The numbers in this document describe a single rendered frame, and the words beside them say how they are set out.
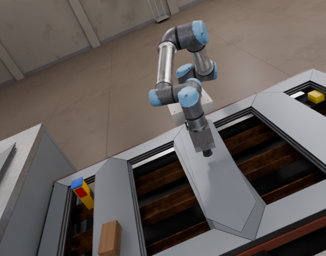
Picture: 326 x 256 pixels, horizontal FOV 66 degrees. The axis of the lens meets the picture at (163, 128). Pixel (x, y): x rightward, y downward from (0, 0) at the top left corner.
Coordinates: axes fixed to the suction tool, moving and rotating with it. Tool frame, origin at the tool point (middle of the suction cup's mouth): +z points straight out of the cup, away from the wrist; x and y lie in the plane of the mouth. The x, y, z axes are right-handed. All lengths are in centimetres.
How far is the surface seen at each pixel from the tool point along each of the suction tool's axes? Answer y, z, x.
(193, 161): -7.1, 3.0, 0.9
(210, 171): -0.8, 3.0, -8.1
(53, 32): -419, -9, 807
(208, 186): -2.8, 3.0, -15.6
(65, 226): -68, 5, -17
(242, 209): 7.1, 3.0, -28.8
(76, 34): -353, 25, 818
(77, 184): -64, -1, 2
